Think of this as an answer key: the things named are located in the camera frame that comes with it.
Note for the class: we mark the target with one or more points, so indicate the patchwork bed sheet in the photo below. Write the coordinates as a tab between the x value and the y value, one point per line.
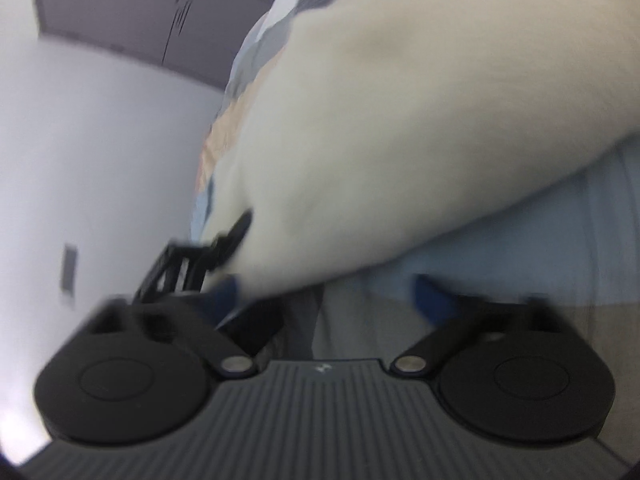
550	240

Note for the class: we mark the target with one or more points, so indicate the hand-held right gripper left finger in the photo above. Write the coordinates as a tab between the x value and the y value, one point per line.
222	295

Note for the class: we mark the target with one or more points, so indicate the grey door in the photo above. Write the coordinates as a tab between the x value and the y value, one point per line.
110	10

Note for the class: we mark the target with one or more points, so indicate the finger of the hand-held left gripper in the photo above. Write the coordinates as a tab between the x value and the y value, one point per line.
227	242

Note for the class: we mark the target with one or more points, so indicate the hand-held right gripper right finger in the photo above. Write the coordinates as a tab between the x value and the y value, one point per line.
430	295

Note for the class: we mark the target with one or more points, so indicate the grey wall switch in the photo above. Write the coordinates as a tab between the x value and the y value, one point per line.
69	270

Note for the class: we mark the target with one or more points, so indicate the cream striped sweater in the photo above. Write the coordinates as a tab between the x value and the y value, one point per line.
400	135

